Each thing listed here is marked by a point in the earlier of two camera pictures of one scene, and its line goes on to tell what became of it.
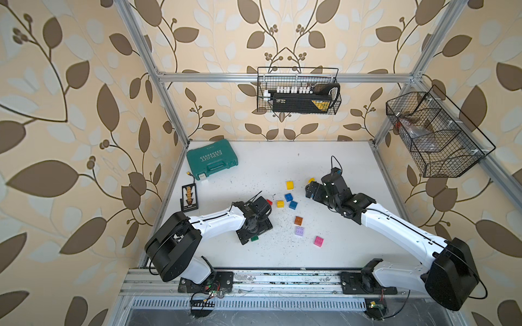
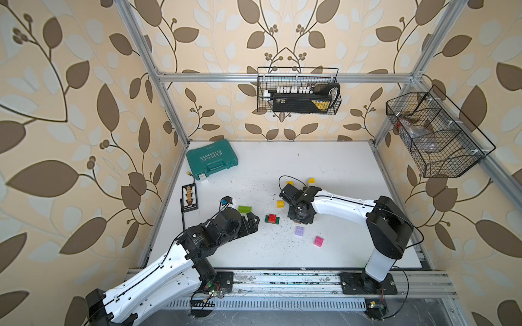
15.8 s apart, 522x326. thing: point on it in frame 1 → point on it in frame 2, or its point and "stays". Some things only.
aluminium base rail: [259, 290] stays
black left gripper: [267, 225] → [254, 227]
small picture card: [189, 202] stays
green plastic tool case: [208, 160] stays
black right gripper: [320, 189] → [306, 220]
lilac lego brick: [299, 231] stays
